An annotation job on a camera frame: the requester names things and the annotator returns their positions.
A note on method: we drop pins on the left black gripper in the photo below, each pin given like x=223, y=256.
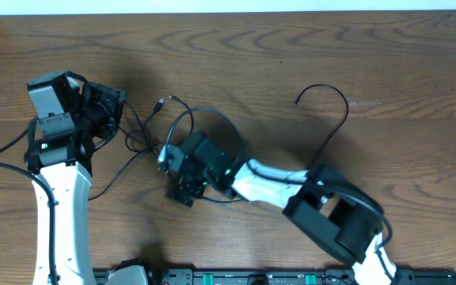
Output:
x=114, y=104

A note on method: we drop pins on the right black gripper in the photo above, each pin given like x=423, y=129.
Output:
x=181, y=184

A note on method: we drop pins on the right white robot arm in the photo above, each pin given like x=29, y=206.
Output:
x=335, y=214

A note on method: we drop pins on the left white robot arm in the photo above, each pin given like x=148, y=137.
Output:
x=71, y=114

